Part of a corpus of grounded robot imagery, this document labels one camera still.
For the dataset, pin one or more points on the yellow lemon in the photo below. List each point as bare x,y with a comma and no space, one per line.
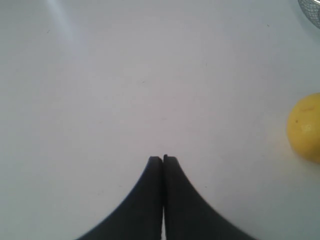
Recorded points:
303,128

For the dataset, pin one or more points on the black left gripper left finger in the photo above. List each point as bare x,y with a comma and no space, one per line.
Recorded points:
140,215

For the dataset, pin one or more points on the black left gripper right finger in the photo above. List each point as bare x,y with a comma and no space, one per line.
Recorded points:
187,215

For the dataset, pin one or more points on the oval wire mesh basket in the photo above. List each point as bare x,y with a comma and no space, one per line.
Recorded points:
311,9

